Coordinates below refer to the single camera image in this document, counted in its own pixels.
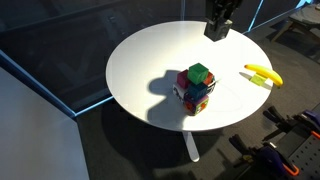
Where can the black clamp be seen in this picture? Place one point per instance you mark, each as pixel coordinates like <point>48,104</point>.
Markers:
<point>280,121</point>

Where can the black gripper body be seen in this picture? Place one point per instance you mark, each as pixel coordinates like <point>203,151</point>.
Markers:
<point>221,6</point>

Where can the small light green block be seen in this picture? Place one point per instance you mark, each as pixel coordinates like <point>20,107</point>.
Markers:
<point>257,79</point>

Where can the multicoloured yellow picture cube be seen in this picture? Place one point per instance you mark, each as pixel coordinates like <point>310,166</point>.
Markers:
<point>196,105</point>

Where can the white table base legs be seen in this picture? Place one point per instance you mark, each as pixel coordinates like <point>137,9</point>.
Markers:
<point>191,146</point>

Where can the orange block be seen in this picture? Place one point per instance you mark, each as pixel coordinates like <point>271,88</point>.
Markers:
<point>209,79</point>

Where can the yellow banana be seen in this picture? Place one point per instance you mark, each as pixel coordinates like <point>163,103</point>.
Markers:
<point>266,72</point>

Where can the blue lit floor strip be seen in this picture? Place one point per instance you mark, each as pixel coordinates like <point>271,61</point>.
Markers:
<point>43,88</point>
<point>266,18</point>

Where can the wooden stool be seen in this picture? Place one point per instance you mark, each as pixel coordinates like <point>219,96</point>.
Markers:
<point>300,20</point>

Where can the blue block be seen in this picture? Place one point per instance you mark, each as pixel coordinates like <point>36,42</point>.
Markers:
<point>197,91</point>

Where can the black white picture cube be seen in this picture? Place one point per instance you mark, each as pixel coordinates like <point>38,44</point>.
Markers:
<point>178,90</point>

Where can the magenta block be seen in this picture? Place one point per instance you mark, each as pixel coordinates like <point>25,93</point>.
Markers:
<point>182,79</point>

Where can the black pegboard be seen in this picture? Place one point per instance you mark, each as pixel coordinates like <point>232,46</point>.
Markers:
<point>305,153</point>

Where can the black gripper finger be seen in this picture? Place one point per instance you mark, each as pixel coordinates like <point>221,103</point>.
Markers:
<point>210,18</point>
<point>229,17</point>

